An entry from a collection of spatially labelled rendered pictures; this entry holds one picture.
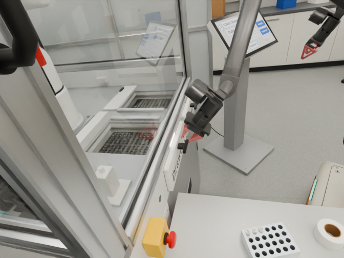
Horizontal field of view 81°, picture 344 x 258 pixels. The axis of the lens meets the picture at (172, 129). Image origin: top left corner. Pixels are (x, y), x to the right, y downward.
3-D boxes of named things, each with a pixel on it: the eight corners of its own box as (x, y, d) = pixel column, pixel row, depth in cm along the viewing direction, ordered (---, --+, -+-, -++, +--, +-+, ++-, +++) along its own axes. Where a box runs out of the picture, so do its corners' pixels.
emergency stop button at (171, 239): (178, 236, 54) (176, 228, 52) (175, 252, 51) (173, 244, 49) (167, 234, 55) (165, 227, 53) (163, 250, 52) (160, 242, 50)
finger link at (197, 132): (179, 130, 81) (191, 113, 75) (194, 139, 82) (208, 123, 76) (176, 141, 76) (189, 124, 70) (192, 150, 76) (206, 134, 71)
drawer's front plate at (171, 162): (186, 140, 93) (183, 120, 87) (172, 192, 71) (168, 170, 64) (182, 140, 94) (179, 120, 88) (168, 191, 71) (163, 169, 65)
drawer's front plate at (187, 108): (194, 106, 118) (193, 88, 112) (187, 136, 95) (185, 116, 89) (192, 106, 118) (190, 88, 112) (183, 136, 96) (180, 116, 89)
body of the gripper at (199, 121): (185, 113, 76) (196, 99, 71) (208, 127, 77) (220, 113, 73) (182, 123, 71) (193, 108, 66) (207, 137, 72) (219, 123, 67)
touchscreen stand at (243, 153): (274, 149, 195) (296, 35, 137) (246, 175, 173) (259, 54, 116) (230, 130, 228) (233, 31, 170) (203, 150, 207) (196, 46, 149)
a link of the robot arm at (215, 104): (222, 106, 63) (227, 101, 68) (205, 92, 64) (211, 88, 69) (209, 121, 67) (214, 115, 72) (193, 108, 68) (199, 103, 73)
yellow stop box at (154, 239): (172, 232, 57) (168, 217, 53) (166, 260, 51) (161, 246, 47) (154, 230, 58) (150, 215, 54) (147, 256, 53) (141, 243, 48)
